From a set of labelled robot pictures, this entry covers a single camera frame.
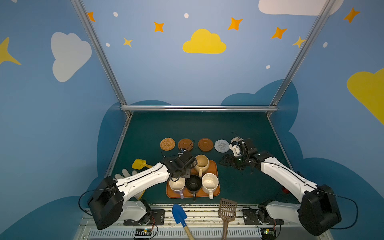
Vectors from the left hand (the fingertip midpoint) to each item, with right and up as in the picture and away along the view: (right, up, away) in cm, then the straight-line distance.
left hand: (186, 169), depth 83 cm
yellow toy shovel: (-30, +1, +9) cm, 31 cm away
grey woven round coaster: (+23, +11, +18) cm, 32 cm away
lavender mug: (-5, -10, +1) cm, 11 cm away
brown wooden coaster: (-1, +12, +19) cm, 23 cm away
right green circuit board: (+41, -30, -10) cm, 52 cm away
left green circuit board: (-21, -29, -10) cm, 37 cm away
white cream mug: (+13, -8, +2) cm, 16 cm away
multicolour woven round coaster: (+35, +15, +24) cm, 45 cm away
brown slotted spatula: (+21, -20, -8) cm, 30 cm away
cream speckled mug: (+10, +2, +7) cm, 12 cm away
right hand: (+23, +4, +1) cm, 23 cm away
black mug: (+4, -8, +1) cm, 9 cm away
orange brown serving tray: (+17, -2, +8) cm, 19 cm away
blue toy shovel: (-3, -22, -9) cm, 23 cm away
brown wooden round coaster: (+12, +12, +19) cm, 26 cm away
